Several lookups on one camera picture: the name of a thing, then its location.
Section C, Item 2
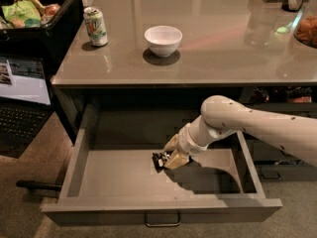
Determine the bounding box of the green snack bag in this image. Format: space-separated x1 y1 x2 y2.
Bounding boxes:
2 0 41 29

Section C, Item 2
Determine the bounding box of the open grey top drawer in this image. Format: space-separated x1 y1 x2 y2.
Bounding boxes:
41 96 283 228

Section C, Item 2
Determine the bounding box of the glass jar of orange snacks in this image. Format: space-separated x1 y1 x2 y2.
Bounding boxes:
294 0 317 48

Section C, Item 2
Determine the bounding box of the black chocolate bar wrapper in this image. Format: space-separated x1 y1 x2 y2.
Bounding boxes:
152 152 170 174

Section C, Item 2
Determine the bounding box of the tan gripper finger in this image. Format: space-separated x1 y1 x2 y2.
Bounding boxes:
163 134 178 152
164 151 189 170

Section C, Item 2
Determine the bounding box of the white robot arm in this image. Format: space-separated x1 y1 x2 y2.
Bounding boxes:
163 95 317 170

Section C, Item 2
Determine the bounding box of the metal drawer handle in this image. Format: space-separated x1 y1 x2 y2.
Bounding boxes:
144 213 181 228

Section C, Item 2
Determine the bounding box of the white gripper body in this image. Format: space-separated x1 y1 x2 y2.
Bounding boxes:
176 124 207 157

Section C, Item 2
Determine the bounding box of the open black laptop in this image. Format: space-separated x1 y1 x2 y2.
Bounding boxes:
0 56 53 159

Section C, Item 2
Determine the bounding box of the red snack packet in bin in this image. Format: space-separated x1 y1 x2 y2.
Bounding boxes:
42 4 60 25

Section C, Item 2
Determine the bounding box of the black plastic bin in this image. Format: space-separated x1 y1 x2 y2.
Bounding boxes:
0 0 83 70

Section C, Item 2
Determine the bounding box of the green white soda can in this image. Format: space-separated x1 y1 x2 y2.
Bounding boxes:
83 6 108 47

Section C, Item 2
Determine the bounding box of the white ceramic bowl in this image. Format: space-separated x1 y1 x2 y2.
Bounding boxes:
144 26 182 58

